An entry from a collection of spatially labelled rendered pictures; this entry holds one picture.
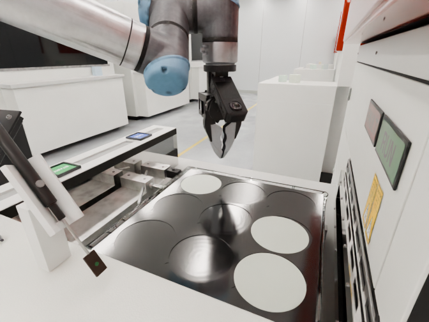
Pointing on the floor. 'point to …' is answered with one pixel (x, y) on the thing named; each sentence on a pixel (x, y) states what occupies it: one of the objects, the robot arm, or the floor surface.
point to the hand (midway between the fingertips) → (222, 154)
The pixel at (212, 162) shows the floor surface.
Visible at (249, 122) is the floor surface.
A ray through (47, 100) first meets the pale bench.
